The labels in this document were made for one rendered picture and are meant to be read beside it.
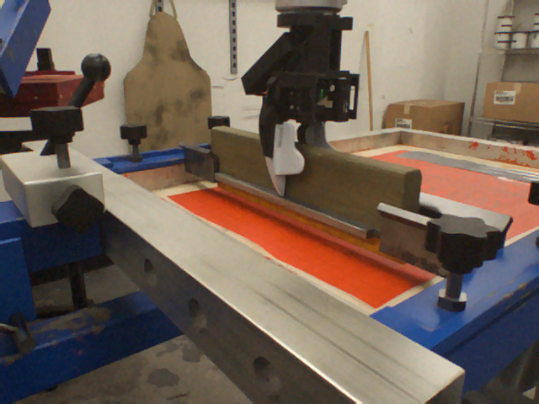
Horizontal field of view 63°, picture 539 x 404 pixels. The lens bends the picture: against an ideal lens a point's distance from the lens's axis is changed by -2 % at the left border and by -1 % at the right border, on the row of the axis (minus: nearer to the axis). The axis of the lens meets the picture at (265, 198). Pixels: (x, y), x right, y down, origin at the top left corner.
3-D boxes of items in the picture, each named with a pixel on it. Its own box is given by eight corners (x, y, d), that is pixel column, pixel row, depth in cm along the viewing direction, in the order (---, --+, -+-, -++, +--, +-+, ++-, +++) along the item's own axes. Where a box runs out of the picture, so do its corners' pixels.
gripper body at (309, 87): (309, 131, 47) (314, 10, 43) (261, 121, 53) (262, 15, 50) (357, 125, 51) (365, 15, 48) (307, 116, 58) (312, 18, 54)
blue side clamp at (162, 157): (243, 172, 89) (242, 138, 87) (258, 178, 85) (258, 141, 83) (93, 200, 72) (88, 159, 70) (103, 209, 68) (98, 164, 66)
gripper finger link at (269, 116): (261, 157, 52) (271, 81, 50) (253, 155, 53) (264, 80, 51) (291, 158, 55) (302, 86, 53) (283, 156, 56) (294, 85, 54)
